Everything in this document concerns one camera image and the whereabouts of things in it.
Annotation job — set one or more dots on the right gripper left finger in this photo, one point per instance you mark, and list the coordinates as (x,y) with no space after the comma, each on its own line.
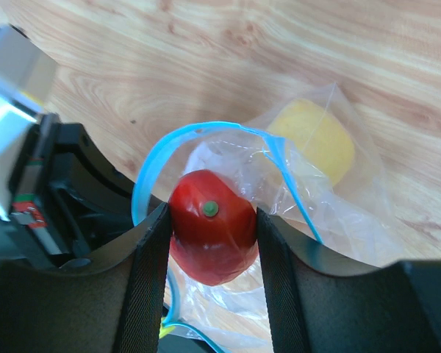
(109,301)

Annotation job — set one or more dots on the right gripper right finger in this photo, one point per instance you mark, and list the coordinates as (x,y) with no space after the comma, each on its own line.
(319,300)

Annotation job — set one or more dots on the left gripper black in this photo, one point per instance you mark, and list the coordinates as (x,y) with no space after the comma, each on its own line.
(68,199)

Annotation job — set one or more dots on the fake red mango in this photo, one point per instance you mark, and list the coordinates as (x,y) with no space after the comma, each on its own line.
(214,229)

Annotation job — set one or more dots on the blue zip top bag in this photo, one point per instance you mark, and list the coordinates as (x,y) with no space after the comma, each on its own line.
(354,218)

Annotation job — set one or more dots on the fake yellow pear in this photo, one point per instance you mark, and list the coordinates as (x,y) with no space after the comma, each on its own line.
(318,135)

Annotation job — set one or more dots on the yellow zip slider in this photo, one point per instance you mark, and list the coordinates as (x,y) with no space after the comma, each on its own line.
(165,330)

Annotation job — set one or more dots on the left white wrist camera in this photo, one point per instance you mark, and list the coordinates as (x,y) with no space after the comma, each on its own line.
(26,78)

